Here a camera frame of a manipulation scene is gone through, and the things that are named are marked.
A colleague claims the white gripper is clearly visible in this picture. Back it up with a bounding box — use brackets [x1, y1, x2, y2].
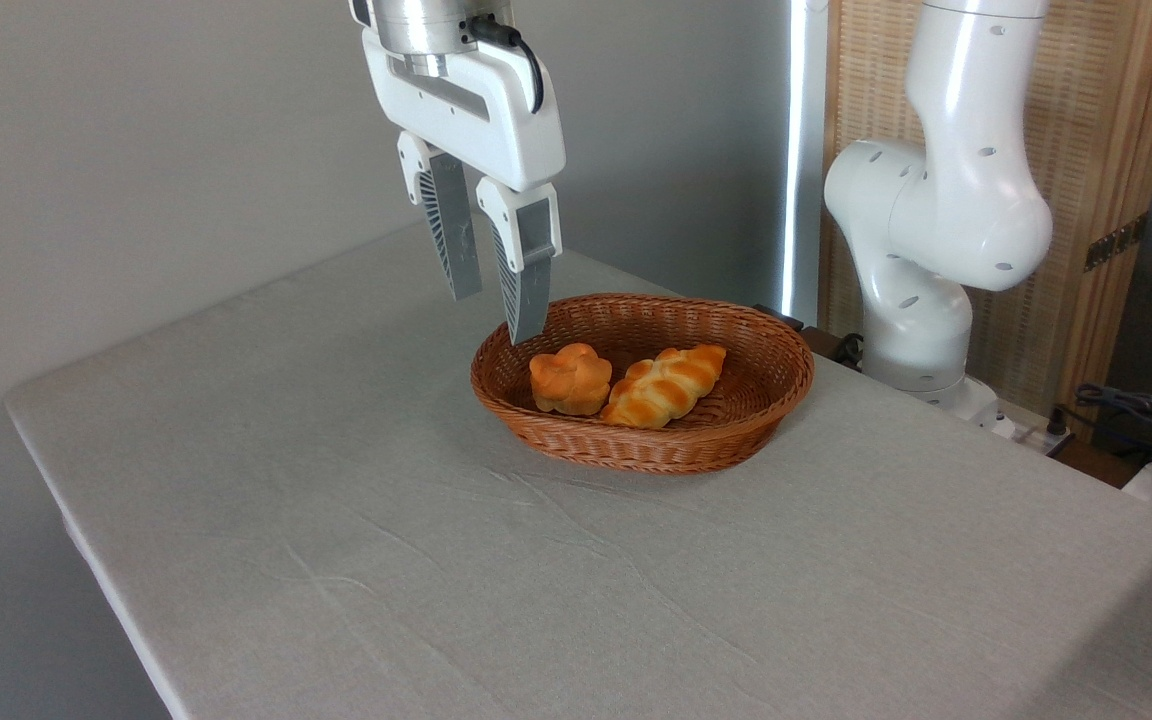
[360, 24, 569, 347]

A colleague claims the long braided bread loaf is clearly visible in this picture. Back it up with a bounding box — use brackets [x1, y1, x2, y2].
[599, 343, 728, 431]

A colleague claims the round flower-shaped bread roll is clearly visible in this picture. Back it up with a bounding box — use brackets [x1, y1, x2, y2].
[528, 342, 614, 417]

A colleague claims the brown oval wicker basket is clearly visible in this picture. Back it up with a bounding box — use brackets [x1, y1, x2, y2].
[469, 292, 816, 476]

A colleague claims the white vertical light strip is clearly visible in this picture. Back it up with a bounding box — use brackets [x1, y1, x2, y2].
[781, 0, 831, 327]

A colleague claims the grey tablecloth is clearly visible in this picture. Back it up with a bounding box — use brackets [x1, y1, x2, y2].
[3, 234, 1152, 720]

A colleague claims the black plug with white socket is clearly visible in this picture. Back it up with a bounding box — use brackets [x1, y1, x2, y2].
[1014, 403, 1078, 458]

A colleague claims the metal screen hinge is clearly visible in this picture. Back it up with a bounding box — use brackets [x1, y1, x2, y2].
[1083, 211, 1150, 274]

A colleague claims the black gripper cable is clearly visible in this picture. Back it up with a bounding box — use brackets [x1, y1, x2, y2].
[463, 13, 546, 115]

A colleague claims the black cable bundle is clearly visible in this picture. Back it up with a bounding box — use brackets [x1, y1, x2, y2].
[1074, 382, 1152, 473]

